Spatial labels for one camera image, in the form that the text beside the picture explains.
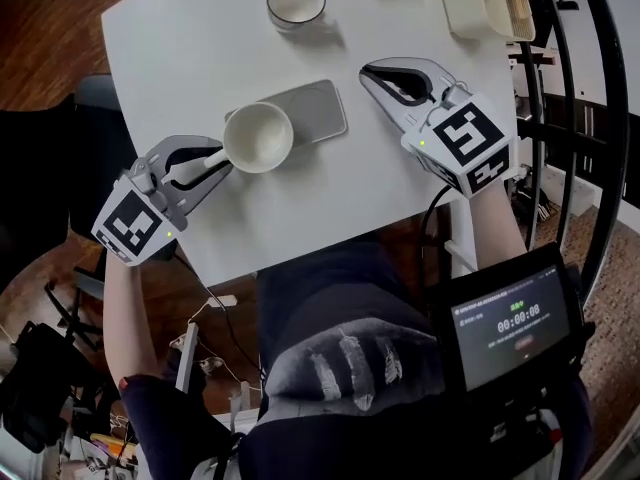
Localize black office chair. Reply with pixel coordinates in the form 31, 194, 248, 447
0, 73, 136, 289

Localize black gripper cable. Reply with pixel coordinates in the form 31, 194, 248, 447
418, 183, 451, 289

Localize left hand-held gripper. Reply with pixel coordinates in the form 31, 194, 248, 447
91, 134, 235, 268

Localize black metal railing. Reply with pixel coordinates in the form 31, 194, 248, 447
509, 0, 640, 289

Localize black backpack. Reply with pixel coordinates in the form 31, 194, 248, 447
0, 320, 109, 454

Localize cream plastic drainer basket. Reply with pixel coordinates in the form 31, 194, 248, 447
432, 0, 537, 43

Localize person's left forearm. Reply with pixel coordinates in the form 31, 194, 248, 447
102, 255, 169, 392

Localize grey rectangular tray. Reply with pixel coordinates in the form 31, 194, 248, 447
224, 78, 348, 149

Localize person's torso in dark shirt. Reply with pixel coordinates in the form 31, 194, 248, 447
122, 240, 594, 480

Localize cream cup with handle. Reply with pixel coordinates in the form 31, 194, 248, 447
202, 101, 295, 174

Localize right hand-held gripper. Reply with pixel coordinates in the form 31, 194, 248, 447
358, 56, 519, 200

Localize black screen device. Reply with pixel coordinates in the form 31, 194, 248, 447
432, 241, 586, 397

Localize person's right forearm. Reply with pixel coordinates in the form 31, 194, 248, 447
467, 185, 529, 272

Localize white bowl with dark rim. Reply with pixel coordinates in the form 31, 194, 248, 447
265, 0, 327, 34

